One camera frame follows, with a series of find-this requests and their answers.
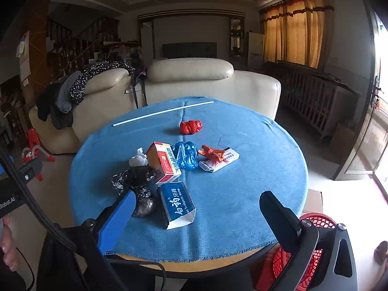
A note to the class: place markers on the red and white toy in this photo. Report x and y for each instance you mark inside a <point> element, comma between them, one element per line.
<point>31,138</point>

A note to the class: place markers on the black plastic bag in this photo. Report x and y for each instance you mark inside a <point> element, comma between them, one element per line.
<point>133,177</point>

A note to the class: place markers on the wooden staircase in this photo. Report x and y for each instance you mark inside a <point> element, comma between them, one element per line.
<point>69,48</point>

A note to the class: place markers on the white plastic bag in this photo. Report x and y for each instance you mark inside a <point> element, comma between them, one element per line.
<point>138,159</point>

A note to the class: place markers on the person's left hand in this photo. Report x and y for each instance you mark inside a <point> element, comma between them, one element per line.
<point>7,245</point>

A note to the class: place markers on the wall calendar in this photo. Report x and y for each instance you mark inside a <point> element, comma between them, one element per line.
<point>24,63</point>

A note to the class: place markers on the white standing air conditioner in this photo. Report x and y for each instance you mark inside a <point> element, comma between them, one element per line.
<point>255,48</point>

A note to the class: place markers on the cardboard box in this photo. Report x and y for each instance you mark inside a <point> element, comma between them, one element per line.
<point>313,201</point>

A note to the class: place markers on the red mesh basket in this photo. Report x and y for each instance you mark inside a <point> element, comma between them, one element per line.
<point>279,265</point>

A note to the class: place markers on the blue plastic bag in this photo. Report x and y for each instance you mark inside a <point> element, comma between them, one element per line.
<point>186,156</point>

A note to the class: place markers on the wooden crib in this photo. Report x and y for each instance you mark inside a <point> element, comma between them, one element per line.
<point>309,97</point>

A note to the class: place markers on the black television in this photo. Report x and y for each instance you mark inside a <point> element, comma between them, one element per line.
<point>189,50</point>

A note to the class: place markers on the dark wooden shelf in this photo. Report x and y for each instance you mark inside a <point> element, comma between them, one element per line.
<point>12,103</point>

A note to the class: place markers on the orange and white medicine box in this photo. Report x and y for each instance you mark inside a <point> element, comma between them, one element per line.
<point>162,160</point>

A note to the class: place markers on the orange plastic bag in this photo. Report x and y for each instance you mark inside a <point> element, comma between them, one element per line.
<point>212,152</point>

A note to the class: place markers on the yellow curtains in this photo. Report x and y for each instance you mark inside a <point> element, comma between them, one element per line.
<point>297,30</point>

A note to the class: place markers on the display cabinet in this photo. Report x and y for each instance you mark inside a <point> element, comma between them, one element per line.
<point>236,39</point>

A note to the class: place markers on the black white patterned garment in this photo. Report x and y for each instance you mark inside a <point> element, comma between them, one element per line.
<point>91,72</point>

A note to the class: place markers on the long white stick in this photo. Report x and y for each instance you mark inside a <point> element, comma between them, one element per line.
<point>163,113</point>

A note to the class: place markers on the red plastic bag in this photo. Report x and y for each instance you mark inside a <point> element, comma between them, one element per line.
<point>191,127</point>

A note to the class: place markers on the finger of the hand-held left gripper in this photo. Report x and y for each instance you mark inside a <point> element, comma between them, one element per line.
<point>33,168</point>

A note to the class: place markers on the glass door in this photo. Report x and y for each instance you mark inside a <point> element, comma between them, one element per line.
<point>363,133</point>

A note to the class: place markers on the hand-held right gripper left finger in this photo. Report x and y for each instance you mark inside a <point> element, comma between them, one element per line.
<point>118,221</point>

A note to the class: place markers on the blue white snack packet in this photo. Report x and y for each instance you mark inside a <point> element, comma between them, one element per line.
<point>177,206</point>

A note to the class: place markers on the brown box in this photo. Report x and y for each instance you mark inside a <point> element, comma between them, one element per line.
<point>342,139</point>

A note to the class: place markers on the grey garment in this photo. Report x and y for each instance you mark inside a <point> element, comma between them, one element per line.
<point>65,94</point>

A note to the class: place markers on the cream leather sofa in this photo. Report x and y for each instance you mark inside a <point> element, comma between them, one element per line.
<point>188,69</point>

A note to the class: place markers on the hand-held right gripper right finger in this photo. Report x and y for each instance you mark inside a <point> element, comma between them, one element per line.
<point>277,218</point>

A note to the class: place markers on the blue tablecloth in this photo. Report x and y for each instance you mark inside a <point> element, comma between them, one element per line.
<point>242,172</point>

